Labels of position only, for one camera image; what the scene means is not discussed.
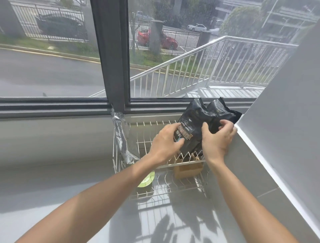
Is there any person's right hand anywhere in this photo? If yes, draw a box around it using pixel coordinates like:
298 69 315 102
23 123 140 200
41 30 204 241
201 119 238 167

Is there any person's left hand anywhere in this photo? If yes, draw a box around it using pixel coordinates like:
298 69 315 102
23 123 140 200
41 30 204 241
149 123 186 165

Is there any black printed snack packet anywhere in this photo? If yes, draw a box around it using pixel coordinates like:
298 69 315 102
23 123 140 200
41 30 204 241
172 98 220 156

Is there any person's left forearm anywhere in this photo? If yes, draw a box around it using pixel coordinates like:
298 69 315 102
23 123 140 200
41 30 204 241
14 152 167 243

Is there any person's right forearm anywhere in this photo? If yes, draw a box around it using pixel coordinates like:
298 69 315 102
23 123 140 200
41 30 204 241
205 156 301 243

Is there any brown cardboard box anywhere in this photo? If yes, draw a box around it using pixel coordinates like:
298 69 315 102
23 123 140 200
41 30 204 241
169 153 203 180

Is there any plain black packet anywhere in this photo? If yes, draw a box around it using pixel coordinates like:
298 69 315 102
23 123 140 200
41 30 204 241
206 97 243 134

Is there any green round plate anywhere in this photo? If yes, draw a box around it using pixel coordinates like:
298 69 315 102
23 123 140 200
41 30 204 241
137 171 156 188

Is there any crumpled clear plastic wrap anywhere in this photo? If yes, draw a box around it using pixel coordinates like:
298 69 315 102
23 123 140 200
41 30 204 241
111 105 140 165

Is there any silver stair railing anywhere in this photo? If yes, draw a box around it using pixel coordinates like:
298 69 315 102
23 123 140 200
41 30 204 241
89 36 299 98

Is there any red car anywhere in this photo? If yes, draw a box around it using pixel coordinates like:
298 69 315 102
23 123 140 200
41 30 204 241
137 29 179 50

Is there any white car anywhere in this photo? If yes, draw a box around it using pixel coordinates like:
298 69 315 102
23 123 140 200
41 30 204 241
187 24 208 32

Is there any grey concrete fence pillar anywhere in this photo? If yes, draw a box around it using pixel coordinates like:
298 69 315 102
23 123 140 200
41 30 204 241
149 20 164 54

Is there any dark parked car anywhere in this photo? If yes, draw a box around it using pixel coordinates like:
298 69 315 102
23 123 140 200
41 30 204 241
34 14 86 38

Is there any black metal fence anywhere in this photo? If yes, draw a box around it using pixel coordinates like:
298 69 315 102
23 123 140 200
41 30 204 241
10 0 88 42

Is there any metal wire basket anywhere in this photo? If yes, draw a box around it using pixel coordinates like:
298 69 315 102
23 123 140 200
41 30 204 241
112 120 213 201

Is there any dark window frame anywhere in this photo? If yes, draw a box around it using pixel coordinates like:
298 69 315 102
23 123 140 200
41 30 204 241
0 0 258 119

